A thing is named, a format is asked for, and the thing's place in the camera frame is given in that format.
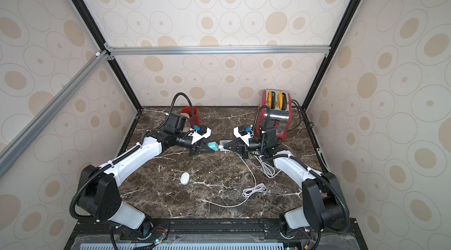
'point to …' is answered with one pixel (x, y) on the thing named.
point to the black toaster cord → (298, 105)
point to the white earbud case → (185, 178)
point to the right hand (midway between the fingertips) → (231, 145)
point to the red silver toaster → (275, 105)
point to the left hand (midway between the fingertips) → (216, 147)
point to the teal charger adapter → (214, 145)
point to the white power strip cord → (268, 168)
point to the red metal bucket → (188, 110)
